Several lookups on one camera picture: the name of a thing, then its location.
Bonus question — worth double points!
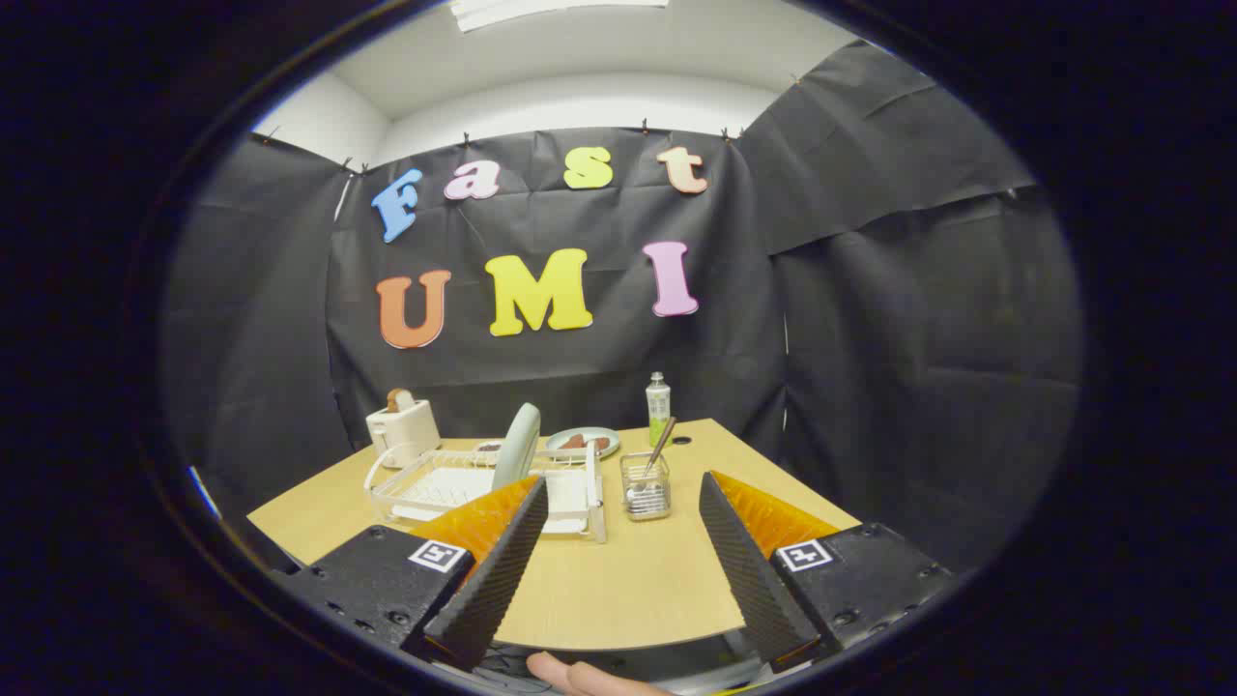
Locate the small pale green plate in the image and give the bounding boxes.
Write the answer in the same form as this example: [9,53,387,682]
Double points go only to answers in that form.
[544,426,621,460]

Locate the white drip tray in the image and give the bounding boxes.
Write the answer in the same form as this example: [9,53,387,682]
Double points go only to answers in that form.
[391,469,590,536]

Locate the white wire dish rack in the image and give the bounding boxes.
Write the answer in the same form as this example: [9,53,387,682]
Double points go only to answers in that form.
[363,440,608,544]

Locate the wooden handled metal spoon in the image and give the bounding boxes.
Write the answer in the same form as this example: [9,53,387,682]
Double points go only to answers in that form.
[630,417,678,511]

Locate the large pale green plate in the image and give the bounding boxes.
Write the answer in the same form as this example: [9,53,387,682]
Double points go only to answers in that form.
[491,403,542,492]

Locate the clear wire basket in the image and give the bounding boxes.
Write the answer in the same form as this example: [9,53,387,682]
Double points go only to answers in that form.
[619,451,673,523]

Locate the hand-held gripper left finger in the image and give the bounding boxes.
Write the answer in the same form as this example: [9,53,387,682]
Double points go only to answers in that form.
[280,474,550,673]

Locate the white ceiling light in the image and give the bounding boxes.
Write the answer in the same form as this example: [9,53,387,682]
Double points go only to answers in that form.
[449,0,670,33]

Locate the green drink bottle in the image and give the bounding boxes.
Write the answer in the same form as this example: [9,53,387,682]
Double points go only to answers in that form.
[646,372,672,448]

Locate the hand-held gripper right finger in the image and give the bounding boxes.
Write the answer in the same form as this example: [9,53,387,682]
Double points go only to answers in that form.
[698,471,956,675]

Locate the white toaster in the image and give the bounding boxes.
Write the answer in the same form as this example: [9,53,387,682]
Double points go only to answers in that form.
[365,398,442,470]

